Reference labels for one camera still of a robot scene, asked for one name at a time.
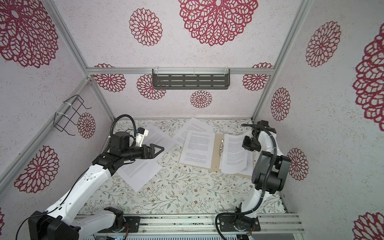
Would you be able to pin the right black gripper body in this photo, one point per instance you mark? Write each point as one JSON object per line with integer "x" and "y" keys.
{"x": 250, "y": 144}

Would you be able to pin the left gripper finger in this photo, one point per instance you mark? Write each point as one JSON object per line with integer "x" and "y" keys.
{"x": 156, "y": 148}
{"x": 154, "y": 154}

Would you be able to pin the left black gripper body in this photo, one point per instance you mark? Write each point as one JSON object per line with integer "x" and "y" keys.
{"x": 136, "y": 153}

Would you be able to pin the brown cardboard folder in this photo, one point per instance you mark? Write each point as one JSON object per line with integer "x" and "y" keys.
{"x": 218, "y": 147}

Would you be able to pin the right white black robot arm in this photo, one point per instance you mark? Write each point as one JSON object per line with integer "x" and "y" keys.
{"x": 268, "y": 177}

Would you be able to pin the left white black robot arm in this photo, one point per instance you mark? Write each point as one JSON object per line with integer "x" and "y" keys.
{"x": 58, "y": 221}

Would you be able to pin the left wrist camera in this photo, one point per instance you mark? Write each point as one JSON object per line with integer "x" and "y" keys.
{"x": 123, "y": 142}

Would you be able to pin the dark grey wall shelf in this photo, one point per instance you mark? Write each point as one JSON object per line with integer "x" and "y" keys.
{"x": 191, "y": 80}

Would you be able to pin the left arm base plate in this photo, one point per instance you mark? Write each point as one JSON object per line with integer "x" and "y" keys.
{"x": 131, "y": 224}

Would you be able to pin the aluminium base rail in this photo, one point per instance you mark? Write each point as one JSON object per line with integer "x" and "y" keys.
{"x": 206, "y": 224}

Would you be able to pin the black wire wall rack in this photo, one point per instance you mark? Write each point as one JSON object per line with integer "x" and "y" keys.
{"x": 65, "y": 117}

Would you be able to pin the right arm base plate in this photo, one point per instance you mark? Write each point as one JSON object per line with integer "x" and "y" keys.
{"x": 229, "y": 223}

